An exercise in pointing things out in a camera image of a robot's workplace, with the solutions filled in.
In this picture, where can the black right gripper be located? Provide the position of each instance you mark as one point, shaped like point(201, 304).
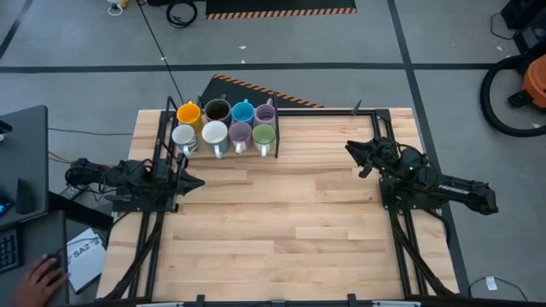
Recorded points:
point(386, 155)

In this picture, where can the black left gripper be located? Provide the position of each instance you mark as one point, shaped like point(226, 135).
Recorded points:
point(164, 187)

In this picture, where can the grey speckled mug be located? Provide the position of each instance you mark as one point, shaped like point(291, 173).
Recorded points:
point(184, 136)

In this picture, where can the yellow faceted mug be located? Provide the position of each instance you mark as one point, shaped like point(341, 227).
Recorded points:
point(189, 115)

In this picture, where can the plain lilac mug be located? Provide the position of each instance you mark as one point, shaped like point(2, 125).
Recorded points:
point(240, 133)

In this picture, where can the teal and brown glazed mug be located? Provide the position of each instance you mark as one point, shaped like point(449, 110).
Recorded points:
point(217, 111)

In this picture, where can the green and white mug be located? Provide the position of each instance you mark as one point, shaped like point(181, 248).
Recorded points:
point(263, 135)

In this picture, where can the light blue faceted mug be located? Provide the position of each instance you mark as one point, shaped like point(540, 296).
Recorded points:
point(243, 112)

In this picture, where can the ribbed lilac mug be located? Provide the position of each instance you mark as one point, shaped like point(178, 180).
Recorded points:
point(265, 114)

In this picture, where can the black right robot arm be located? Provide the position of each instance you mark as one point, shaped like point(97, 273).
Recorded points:
point(448, 189)

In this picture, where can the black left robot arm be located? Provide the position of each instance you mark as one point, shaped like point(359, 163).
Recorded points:
point(111, 177)

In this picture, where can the black mat with striped edge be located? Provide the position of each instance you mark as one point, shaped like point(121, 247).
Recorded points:
point(277, 6)
point(239, 91)

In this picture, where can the black power adapter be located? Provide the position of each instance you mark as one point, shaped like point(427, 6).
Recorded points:
point(70, 192)

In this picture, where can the white printed booklet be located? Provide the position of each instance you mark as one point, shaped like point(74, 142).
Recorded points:
point(85, 260)

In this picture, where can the dark grey side desk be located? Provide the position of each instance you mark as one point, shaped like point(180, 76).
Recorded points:
point(47, 239)

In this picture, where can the black desk stand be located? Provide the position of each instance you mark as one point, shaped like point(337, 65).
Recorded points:
point(25, 198)

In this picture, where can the person's hand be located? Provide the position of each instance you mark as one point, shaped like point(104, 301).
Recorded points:
point(36, 285)

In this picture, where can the white floor tag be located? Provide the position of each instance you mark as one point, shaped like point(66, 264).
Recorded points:
point(491, 283)

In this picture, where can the smartphone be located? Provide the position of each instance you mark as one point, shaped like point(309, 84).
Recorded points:
point(4, 204)

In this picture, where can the orange vacuum cleaner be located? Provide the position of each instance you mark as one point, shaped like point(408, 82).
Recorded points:
point(537, 81)

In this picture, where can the black keyboard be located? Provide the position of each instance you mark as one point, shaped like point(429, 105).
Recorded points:
point(9, 249)

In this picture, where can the white and yellow floor object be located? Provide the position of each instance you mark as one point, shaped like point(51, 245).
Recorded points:
point(113, 2)

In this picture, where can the black equipment case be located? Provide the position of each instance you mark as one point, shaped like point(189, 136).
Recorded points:
point(529, 25)

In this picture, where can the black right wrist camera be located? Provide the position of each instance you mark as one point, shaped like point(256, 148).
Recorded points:
point(365, 170)

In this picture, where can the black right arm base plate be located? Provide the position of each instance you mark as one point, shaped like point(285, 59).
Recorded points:
point(396, 200)

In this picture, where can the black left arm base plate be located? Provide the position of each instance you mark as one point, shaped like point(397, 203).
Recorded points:
point(128, 205)

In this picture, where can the black shelf post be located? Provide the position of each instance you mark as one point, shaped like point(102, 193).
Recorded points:
point(171, 104)
point(276, 132)

